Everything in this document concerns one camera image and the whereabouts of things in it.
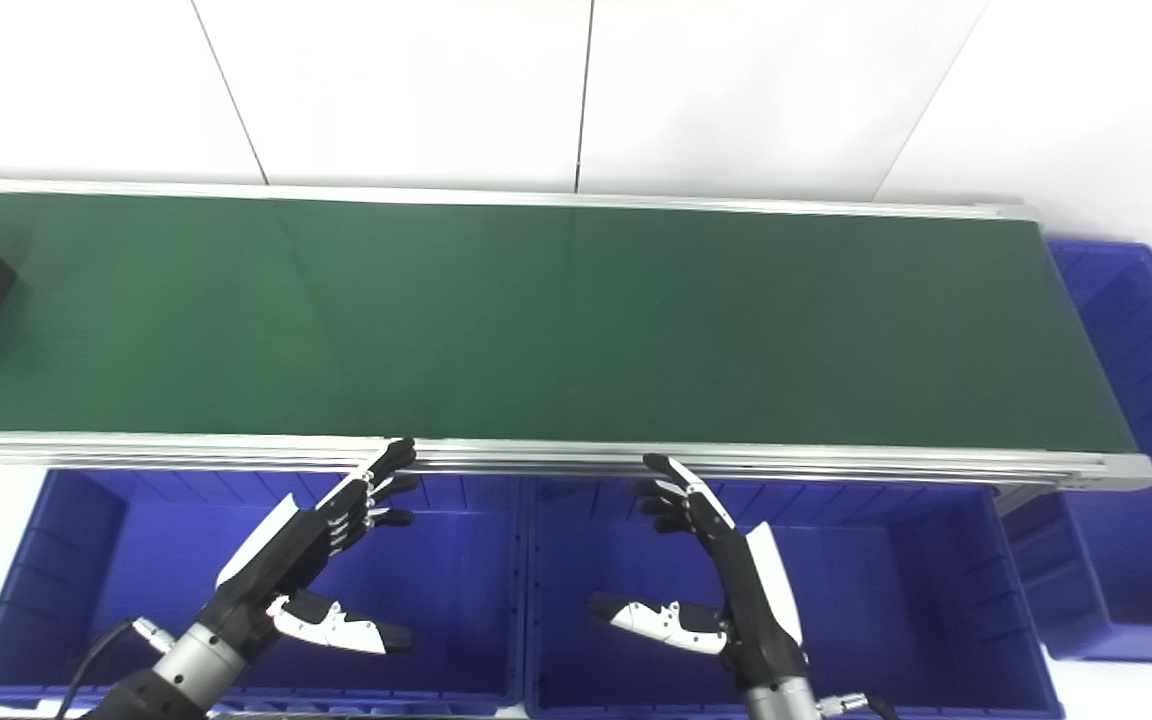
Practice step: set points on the green conveyor belt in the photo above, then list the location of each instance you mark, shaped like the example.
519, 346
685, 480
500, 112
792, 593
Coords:
836, 467
576, 320

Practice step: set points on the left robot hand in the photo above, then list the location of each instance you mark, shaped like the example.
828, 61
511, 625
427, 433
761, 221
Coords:
276, 570

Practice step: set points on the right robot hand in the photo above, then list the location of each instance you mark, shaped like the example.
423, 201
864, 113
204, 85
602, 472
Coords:
751, 600

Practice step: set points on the blue plastic bin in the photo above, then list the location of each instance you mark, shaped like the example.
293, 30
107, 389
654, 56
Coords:
136, 560
1146, 400
916, 600

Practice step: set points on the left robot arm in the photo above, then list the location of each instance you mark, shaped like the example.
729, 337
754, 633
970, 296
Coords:
176, 675

